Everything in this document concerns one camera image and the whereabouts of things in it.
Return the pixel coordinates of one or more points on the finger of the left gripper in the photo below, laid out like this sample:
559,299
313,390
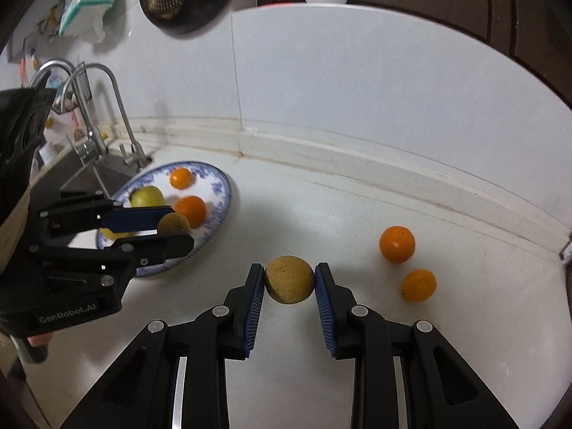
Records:
155,254
116,218

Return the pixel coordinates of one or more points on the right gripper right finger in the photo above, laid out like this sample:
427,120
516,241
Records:
441,389

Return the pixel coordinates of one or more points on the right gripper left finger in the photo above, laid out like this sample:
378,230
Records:
177,373

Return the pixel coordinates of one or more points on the yellow pear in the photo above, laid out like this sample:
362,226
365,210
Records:
114,235

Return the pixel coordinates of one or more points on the green apple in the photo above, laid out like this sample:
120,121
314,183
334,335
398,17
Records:
147,196

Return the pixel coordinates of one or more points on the brown kiwi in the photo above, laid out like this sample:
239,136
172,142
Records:
173,223
289,280

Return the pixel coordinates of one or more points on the large orange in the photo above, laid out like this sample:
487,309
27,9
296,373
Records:
193,208

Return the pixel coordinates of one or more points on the large kitchen faucet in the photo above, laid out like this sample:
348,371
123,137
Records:
73,94

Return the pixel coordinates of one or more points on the person hand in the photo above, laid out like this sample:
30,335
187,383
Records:
40,340

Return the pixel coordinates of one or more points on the stainless steel sink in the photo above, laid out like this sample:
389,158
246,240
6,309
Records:
67,174

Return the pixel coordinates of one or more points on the small gooseneck faucet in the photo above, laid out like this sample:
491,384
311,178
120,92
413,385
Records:
137,157

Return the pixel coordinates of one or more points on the small orange beside apple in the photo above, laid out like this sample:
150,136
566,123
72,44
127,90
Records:
418,286

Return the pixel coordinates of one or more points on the blue white porcelain plate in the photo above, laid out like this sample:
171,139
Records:
209,183

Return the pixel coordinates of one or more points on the teal tissue box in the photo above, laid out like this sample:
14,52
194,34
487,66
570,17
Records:
84,19

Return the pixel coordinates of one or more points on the black frying pan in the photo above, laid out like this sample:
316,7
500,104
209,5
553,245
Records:
194,15

